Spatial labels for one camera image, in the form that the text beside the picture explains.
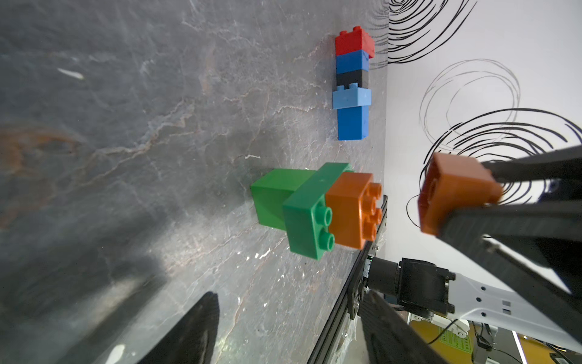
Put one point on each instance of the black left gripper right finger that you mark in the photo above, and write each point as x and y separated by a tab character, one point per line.
388	338

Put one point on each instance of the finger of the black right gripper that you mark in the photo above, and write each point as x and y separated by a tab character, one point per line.
557	164
548	233

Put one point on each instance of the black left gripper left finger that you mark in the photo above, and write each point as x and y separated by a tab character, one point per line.
192	339

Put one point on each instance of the orange lego brick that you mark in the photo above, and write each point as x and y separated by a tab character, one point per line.
353	199
454	182

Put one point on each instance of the green long lego brick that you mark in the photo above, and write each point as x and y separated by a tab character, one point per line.
307	216

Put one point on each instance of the light green square lego brick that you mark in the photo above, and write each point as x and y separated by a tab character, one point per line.
270	192

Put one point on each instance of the dark blue lego brick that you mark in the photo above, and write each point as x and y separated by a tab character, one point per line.
353	123

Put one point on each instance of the light blue long lego brick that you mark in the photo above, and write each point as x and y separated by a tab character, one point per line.
351	97

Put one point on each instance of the blue square lego brick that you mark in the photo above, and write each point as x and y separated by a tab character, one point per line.
352	61

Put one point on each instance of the black square lego brick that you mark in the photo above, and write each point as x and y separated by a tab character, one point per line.
361	77

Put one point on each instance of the red long lego brick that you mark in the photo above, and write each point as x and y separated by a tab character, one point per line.
356	40

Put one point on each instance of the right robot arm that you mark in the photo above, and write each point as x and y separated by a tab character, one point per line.
426	289

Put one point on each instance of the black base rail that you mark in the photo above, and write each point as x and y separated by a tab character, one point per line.
340	328

